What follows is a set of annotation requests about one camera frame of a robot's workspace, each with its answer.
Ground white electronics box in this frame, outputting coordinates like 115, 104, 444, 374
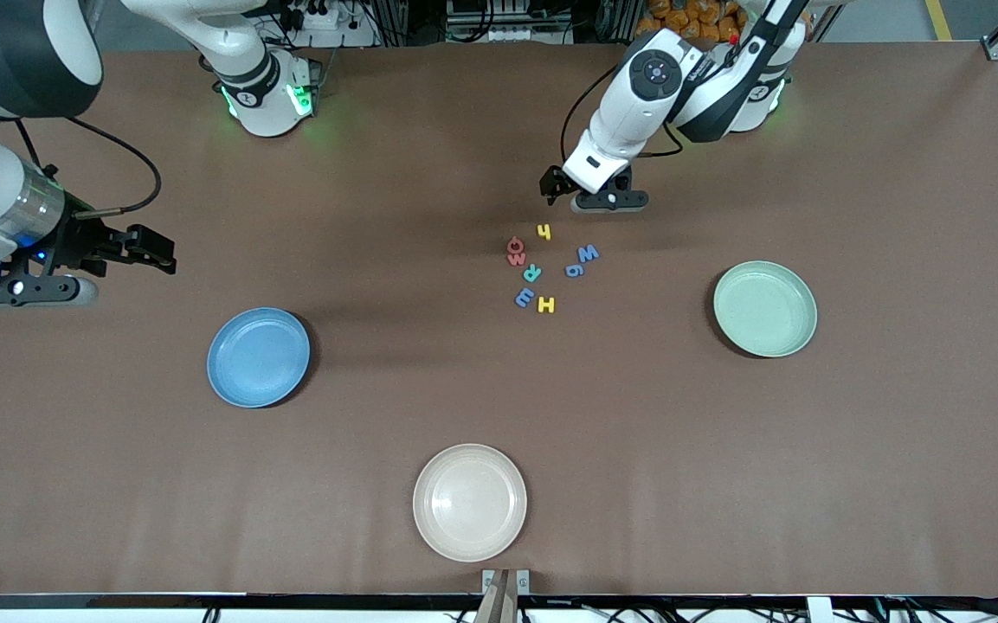
445, 0, 577, 44

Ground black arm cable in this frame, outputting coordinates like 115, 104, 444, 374
560, 65, 686, 174
14, 117, 162, 217

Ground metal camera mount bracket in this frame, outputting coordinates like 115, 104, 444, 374
474, 568, 531, 623

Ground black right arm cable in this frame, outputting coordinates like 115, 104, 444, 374
14, 117, 162, 217

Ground white power strip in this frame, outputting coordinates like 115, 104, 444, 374
278, 0, 378, 48

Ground orange packets pile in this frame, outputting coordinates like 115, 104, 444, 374
634, 0, 746, 46

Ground beige plate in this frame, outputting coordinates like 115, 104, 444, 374
413, 443, 528, 563

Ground green plate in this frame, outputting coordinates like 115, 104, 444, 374
713, 260, 818, 358

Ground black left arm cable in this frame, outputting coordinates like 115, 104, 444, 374
560, 65, 686, 174

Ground blue plate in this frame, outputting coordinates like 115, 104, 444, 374
208, 307, 312, 409

